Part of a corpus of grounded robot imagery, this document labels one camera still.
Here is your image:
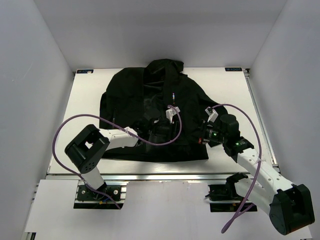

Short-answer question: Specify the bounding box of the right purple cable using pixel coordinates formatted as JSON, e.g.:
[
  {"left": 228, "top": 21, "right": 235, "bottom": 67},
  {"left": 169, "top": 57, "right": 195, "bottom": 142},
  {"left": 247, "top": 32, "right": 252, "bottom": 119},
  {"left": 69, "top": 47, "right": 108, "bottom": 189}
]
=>
[{"left": 206, "top": 104, "right": 262, "bottom": 234}]

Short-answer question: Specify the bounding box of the blue table label left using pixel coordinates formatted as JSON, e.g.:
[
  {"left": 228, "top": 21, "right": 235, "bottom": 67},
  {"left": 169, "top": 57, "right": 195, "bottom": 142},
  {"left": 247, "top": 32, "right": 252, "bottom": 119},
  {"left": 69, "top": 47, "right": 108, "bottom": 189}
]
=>
[{"left": 76, "top": 69, "right": 94, "bottom": 74}]

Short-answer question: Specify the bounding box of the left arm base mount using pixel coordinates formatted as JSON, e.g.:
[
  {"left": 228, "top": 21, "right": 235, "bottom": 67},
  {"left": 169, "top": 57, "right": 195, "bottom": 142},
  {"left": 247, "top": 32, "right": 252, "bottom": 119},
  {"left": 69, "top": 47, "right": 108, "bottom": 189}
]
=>
[{"left": 73, "top": 182, "right": 127, "bottom": 210}]

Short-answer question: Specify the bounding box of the purple cable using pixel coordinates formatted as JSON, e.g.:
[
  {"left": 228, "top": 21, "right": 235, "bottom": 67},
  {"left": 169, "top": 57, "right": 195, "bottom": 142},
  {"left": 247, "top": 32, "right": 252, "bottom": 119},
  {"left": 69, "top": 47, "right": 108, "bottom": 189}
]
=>
[
  {"left": 52, "top": 104, "right": 183, "bottom": 210},
  {"left": 206, "top": 104, "right": 262, "bottom": 234}
]

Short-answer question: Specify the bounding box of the black jacket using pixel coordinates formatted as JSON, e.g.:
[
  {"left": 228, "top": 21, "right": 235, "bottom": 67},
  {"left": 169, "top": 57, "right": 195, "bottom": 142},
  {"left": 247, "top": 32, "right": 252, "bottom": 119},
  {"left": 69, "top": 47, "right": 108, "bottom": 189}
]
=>
[{"left": 99, "top": 59, "right": 227, "bottom": 162}]

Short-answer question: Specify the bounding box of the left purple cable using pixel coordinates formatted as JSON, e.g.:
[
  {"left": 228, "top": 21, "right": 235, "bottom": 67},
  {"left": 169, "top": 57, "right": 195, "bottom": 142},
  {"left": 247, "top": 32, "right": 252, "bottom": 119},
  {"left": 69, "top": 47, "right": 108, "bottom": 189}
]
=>
[{"left": 52, "top": 104, "right": 183, "bottom": 210}]

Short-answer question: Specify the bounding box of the blue table label right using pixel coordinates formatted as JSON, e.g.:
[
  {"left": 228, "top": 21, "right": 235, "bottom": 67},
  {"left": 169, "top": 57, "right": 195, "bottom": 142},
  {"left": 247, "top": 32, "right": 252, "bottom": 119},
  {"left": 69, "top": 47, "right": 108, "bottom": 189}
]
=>
[{"left": 224, "top": 67, "right": 243, "bottom": 72}]

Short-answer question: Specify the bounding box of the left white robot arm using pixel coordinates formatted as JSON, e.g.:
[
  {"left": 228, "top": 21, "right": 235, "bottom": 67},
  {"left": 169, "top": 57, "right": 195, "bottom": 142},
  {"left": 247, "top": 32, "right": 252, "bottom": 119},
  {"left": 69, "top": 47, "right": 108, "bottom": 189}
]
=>
[{"left": 64, "top": 112, "right": 182, "bottom": 200}]

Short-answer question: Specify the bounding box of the blue table label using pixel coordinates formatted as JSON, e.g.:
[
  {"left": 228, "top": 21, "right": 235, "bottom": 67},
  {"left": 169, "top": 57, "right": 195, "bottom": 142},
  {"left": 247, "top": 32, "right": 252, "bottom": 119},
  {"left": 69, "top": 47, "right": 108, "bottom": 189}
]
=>
[
  {"left": 76, "top": 69, "right": 94, "bottom": 74},
  {"left": 224, "top": 67, "right": 243, "bottom": 72}
]

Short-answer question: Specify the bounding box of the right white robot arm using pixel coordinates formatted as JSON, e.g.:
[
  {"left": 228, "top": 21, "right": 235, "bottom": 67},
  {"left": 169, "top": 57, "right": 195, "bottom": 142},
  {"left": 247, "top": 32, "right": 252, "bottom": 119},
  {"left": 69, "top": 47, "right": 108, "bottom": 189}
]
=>
[{"left": 198, "top": 114, "right": 315, "bottom": 235}]

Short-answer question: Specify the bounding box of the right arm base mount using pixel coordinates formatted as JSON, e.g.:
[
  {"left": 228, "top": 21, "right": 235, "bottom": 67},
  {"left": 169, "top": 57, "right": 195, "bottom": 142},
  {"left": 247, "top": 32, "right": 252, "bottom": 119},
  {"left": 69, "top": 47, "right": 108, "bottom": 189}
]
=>
[{"left": 205, "top": 173, "right": 248, "bottom": 213}]

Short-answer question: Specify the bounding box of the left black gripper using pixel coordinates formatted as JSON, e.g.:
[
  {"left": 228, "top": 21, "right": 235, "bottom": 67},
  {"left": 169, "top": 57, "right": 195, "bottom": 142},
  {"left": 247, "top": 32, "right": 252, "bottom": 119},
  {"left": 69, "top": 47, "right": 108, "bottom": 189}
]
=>
[{"left": 147, "top": 119, "right": 188, "bottom": 145}]

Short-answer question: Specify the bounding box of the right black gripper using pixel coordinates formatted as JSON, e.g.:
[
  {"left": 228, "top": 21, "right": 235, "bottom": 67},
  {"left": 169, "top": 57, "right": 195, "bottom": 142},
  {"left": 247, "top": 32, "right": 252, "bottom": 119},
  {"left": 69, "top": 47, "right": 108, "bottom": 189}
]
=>
[{"left": 184, "top": 119, "right": 228, "bottom": 145}]

